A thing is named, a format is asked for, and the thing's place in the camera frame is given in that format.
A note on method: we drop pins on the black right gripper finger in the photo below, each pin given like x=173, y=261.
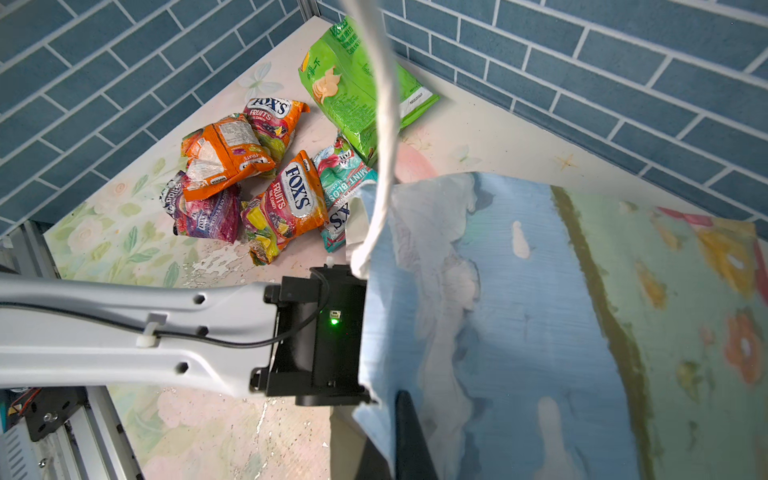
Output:
x=412, y=457

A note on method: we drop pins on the floral paper gift bag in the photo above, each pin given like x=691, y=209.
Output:
x=549, y=334

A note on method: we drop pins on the teal Fox's mint candy bag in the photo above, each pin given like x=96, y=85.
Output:
x=342, y=172

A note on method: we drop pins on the purple Fox's berries candy bag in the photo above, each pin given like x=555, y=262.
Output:
x=214, y=218

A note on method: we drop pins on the orange clear snack bag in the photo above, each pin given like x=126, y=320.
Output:
x=222, y=154

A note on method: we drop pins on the orange Fox's fruits candy bag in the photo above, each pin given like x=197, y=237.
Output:
x=274, y=121

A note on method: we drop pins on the green chips bag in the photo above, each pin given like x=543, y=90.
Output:
x=337, y=74

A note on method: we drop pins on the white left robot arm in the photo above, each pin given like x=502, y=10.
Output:
x=298, y=338

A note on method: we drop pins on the aluminium corner post left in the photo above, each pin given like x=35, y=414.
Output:
x=309, y=9

